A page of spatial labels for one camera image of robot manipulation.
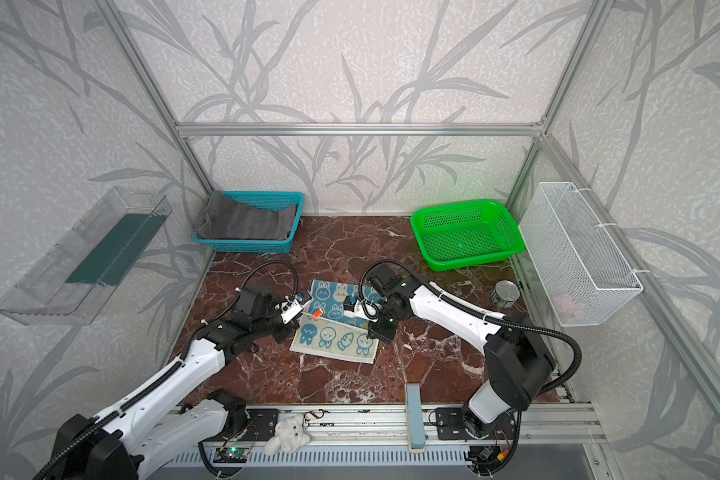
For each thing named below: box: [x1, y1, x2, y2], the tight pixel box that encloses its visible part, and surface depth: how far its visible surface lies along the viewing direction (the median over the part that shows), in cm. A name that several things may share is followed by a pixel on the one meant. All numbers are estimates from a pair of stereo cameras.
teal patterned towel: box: [289, 280, 379, 364], surface depth 89 cm
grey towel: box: [196, 190, 297, 239], surface depth 114 cm
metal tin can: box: [492, 280, 520, 309], surface depth 94 cm
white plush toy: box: [264, 415, 311, 456], surface depth 71 cm
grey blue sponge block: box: [406, 383, 426, 449], surface depth 73 cm
